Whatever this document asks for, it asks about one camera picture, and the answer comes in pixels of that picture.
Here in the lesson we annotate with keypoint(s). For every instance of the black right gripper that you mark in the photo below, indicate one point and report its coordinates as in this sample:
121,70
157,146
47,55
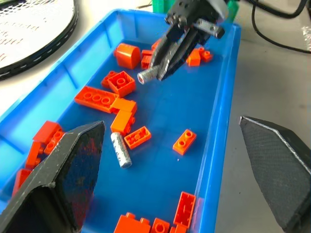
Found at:
189,12

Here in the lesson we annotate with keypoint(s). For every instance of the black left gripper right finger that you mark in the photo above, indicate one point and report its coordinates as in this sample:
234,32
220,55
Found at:
279,165

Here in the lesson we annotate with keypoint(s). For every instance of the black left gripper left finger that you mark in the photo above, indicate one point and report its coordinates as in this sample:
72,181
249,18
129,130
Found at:
48,184

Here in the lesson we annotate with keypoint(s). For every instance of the silver cylindrical battery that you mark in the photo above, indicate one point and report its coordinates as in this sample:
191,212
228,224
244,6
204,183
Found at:
147,74
121,150

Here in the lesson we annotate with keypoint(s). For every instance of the blue plastic bin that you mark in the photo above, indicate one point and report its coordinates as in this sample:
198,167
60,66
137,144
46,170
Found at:
165,121

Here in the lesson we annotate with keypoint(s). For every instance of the orange sloped brick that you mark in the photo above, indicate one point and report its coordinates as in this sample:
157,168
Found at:
194,58

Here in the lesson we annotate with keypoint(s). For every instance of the small orange studded brick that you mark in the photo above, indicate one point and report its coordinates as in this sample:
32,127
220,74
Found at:
107,78
206,55

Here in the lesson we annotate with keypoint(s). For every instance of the orange rounded block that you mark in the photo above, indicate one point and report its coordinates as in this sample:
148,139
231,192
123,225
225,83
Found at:
127,55

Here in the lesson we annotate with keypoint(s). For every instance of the orange two-by-two brick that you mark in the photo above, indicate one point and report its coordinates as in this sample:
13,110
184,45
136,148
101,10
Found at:
121,83

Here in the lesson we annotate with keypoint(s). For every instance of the orange smooth brick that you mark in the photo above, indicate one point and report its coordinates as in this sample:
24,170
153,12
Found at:
125,104
121,122

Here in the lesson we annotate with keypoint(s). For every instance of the long orange studded brick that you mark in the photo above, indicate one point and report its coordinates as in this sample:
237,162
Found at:
96,98

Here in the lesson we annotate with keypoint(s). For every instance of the orange upturned hollow brick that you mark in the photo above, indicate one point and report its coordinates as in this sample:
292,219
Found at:
185,208
137,137

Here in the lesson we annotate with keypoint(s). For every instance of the orange two-stud plate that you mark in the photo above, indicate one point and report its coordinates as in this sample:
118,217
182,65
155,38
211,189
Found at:
184,142

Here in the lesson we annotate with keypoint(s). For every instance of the black rimmed white round racket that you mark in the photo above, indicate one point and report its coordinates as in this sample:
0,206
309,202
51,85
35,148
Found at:
31,31

